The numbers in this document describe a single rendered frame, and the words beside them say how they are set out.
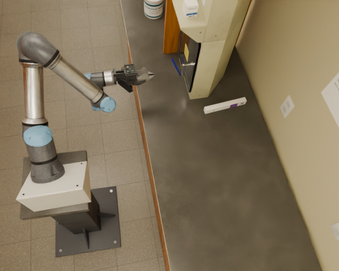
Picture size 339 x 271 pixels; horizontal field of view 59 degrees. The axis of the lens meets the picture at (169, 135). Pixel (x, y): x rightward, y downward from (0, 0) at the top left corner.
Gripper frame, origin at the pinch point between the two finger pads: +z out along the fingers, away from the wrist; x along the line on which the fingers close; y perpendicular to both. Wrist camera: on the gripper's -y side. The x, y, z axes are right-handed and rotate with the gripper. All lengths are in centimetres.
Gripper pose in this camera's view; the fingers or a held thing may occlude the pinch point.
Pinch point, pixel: (151, 76)
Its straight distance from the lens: 164.5
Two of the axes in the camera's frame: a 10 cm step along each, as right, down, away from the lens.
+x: -2.0, -8.8, 4.3
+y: 0.7, -4.5, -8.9
